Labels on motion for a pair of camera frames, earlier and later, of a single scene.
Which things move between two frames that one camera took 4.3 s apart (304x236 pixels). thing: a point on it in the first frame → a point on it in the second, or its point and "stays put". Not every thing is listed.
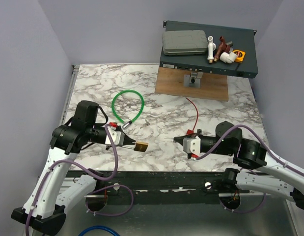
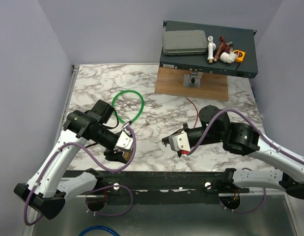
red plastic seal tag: [190, 131] stays put
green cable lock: [128, 123] stays put
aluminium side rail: [75, 68] stays put
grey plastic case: [181, 42] stays put
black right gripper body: [210, 143] → [197, 133]
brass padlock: [141, 146] → [126, 155]
